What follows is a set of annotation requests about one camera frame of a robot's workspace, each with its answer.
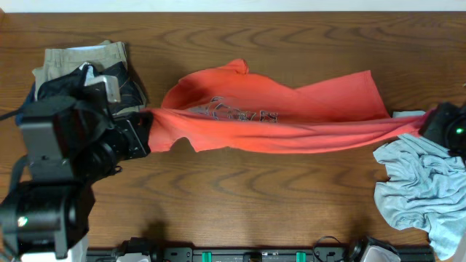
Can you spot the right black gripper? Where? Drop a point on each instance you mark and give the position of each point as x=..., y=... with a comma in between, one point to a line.
x=435, y=121

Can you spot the khaki folded pants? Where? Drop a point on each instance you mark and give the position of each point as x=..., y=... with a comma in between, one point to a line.
x=58, y=62

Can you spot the navy blue folded garment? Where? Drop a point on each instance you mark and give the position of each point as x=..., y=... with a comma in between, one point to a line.
x=30, y=98

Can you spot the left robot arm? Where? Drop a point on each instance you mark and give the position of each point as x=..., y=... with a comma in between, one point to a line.
x=71, y=144

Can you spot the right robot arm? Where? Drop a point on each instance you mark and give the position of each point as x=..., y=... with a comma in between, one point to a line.
x=456, y=135

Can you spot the light blue grey garment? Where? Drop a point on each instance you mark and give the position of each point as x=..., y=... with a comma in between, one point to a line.
x=426, y=186

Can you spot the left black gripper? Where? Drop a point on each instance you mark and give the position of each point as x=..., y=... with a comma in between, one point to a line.
x=137, y=135

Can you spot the red printed t-shirt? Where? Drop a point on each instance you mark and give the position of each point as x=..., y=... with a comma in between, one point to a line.
x=229, y=106

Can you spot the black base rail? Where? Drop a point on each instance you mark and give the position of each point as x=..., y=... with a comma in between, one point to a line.
x=365, y=249

